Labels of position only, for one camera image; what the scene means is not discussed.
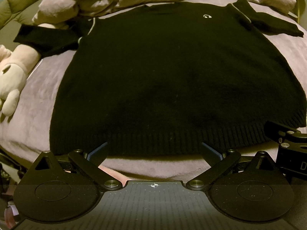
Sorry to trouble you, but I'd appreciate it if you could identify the black knit sweater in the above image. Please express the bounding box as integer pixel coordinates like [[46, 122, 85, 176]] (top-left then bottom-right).
[[16, 0, 306, 156]]

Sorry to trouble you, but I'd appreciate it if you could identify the pink white plush toy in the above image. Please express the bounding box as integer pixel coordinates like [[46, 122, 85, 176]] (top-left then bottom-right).
[[0, 22, 69, 117]]

